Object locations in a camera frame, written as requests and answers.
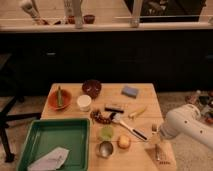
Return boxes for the blue sponge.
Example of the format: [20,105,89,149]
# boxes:
[121,86,139,98]

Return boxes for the white crumpled cloth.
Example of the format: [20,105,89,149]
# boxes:
[27,147,69,171]

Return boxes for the green plastic tray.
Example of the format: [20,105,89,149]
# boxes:
[16,118,90,171]

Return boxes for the yellow round fruit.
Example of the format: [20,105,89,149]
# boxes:
[117,135,131,149]

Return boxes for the white cup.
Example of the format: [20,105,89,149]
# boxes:
[77,95,92,112]

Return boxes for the white black-handled spatula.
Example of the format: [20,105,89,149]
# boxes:
[110,113,148,141]

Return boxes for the dark red bowl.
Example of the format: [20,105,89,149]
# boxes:
[82,79,102,99]

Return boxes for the green cup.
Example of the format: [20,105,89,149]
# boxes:
[100,126,114,141]

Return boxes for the orange bowl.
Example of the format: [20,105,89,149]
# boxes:
[48,89,72,110]

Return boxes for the green stick in bowl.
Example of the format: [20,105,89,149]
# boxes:
[57,86,63,107]

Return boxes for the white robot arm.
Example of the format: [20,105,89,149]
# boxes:
[151,104,213,150]

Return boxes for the black chair base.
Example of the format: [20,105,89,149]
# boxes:
[0,53,41,163]

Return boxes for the yellow banana-shaped item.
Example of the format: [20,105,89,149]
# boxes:
[128,107,147,119]

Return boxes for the brown bead chain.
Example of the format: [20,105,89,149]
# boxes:
[90,108,117,125]

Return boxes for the silver metal fork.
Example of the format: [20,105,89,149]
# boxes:
[151,124,161,162]

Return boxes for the black rectangular block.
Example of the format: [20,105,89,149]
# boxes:
[104,104,124,113]

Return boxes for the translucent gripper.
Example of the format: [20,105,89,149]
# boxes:
[153,130,163,160]

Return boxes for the silver metal cup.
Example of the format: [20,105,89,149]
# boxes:
[98,141,114,158]

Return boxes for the wooden table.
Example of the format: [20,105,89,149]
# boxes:
[41,83,177,171]

